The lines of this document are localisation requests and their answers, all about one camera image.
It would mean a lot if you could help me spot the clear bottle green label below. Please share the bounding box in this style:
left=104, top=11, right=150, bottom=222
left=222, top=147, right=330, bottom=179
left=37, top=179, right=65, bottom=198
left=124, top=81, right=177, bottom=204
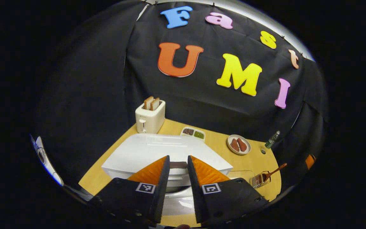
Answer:
left=265, top=130, right=281, bottom=149

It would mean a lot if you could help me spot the white side table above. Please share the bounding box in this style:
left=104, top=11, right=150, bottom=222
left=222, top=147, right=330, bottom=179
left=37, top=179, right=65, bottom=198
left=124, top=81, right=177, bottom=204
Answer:
left=30, top=135, right=64, bottom=186

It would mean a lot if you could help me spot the white toaster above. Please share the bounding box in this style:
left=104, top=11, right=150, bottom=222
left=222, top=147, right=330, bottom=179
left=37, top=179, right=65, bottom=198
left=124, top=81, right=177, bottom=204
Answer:
left=135, top=100, right=166, bottom=134

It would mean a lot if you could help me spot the clear container of rice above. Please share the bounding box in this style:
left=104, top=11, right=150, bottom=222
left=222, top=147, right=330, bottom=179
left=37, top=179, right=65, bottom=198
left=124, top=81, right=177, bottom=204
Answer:
left=227, top=170, right=255, bottom=185

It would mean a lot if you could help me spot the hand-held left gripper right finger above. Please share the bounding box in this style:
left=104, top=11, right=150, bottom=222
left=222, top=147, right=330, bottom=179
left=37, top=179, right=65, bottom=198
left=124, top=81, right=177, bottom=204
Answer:
left=187, top=155, right=270, bottom=225

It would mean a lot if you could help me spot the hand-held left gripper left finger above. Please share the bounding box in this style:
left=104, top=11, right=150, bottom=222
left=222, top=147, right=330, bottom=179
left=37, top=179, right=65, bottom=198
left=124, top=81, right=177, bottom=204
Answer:
left=89, top=155, right=171, bottom=227

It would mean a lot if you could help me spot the white rice cooker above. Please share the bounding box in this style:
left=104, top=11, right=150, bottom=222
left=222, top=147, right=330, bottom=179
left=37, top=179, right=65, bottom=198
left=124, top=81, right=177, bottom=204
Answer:
left=101, top=134, right=234, bottom=217

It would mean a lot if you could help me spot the black backdrop cloth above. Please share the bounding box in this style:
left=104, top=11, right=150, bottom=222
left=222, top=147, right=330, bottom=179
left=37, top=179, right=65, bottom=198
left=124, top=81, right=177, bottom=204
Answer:
left=32, top=0, right=328, bottom=191

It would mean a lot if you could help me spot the white round plate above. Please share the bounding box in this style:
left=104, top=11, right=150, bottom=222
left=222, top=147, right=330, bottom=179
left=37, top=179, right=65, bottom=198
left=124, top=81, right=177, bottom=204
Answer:
left=227, top=134, right=251, bottom=155

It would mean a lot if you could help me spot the white divided dish of beans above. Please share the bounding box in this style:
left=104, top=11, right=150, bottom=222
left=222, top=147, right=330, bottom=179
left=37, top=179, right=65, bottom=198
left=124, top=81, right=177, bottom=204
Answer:
left=180, top=127, right=206, bottom=142

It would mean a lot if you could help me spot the metal wire chopstick holder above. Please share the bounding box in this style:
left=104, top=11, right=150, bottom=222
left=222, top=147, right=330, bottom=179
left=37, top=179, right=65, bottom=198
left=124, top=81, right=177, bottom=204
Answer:
left=250, top=172, right=271, bottom=189

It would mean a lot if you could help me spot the brown wooden spoon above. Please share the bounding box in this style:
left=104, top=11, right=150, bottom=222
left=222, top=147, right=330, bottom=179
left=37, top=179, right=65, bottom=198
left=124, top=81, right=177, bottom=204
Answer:
left=262, top=163, right=288, bottom=183

